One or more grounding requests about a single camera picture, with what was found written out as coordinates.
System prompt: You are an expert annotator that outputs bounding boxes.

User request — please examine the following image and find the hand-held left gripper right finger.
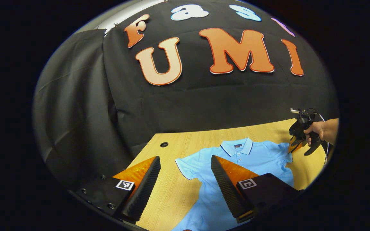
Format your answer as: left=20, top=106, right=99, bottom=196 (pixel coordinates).
left=211, top=155, right=304, bottom=224

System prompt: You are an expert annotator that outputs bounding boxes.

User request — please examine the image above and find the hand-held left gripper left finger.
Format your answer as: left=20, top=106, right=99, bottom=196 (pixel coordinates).
left=68, top=156, right=161, bottom=224

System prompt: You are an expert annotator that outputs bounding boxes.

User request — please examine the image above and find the light blue T-shirt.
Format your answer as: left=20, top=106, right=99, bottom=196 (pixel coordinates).
left=172, top=137, right=295, bottom=231

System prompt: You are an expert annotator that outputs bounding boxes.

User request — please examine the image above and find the row of backdrop clips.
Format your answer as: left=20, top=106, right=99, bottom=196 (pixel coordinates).
left=93, top=22, right=119, bottom=31

